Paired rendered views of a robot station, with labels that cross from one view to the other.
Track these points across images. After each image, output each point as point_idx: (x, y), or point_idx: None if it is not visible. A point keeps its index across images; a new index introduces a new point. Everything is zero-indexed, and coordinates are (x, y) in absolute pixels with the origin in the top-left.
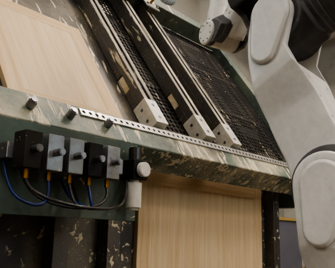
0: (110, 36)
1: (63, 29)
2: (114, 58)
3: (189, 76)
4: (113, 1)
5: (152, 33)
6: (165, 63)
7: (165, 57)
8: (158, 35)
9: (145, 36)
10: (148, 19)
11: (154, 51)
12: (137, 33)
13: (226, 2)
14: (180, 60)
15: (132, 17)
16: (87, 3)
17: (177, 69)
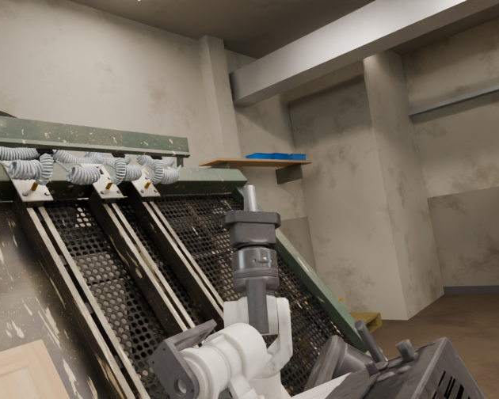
0: (94, 332)
1: (13, 370)
2: (106, 374)
3: (215, 309)
4: (94, 207)
5: (155, 235)
6: (180, 312)
7: (179, 274)
8: (164, 241)
9: (146, 271)
10: (147, 214)
11: (163, 298)
12: (135, 265)
13: (276, 397)
14: (199, 281)
15: (123, 239)
16: (51, 264)
17: (198, 295)
